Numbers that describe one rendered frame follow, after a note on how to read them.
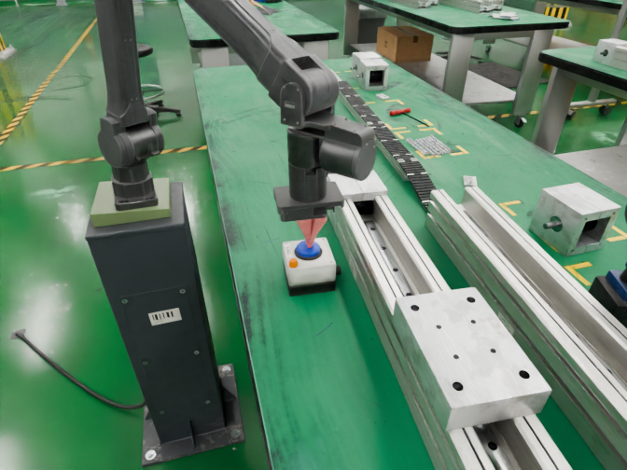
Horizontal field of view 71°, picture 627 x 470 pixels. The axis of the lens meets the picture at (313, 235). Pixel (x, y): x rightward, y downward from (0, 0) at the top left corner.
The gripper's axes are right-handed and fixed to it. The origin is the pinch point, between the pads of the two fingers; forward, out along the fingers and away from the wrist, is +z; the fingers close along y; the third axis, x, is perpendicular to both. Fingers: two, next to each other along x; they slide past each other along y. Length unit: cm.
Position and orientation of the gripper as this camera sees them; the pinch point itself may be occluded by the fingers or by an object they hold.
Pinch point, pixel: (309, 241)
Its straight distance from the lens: 72.6
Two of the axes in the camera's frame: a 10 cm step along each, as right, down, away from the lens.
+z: 0.1, 8.2, 5.7
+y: 9.8, -1.2, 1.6
